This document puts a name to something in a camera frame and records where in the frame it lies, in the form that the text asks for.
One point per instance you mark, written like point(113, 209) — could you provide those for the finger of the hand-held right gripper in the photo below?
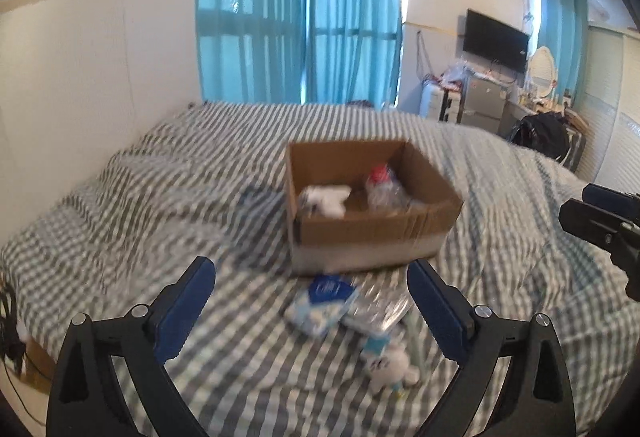
point(587, 219)
point(612, 198)

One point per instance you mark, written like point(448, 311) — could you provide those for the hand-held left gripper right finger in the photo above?
point(440, 312)

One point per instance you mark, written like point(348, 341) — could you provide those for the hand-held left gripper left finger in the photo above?
point(180, 312)

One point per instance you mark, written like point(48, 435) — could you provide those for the brown cardboard box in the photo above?
point(350, 237)

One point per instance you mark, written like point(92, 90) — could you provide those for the blue tissue pack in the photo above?
point(322, 304)

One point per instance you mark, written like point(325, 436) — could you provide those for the clear plastic bottle blue cap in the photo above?
point(377, 309)

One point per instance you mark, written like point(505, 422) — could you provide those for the wooden chair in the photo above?
point(577, 137)

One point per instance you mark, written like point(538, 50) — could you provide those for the white plush toy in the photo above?
point(395, 367)

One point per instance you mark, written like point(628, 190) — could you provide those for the light blue small carton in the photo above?
point(376, 346)

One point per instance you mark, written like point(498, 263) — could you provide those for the white wardrobe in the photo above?
point(612, 107)

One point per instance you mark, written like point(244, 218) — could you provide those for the black backpack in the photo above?
point(542, 134)

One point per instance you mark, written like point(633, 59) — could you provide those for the grey striped bed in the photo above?
point(200, 197)

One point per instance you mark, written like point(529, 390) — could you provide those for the clear red-capped plastic bottle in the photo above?
point(382, 189)

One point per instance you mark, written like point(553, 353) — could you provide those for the white oval mirror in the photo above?
point(542, 69)

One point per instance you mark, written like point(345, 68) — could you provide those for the flat brown cardboard piece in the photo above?
point(37, 364)

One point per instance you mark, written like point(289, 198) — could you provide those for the grey mini fridge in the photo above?
point(482, 102)

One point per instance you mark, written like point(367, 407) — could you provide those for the white crumpled item in box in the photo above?
point(325, 199)

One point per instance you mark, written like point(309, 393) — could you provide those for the narrow blue curtain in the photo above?
point(562, 37)

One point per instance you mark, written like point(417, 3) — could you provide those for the white suitcase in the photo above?
point(440, 102)

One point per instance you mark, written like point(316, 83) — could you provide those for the plastic bag clutter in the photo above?
point(457, 73)

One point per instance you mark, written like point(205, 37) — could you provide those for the blue window curtain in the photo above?
point(352, 17)
point(245, 17)

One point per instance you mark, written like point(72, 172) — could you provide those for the black wall television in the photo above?
point(495, 39)

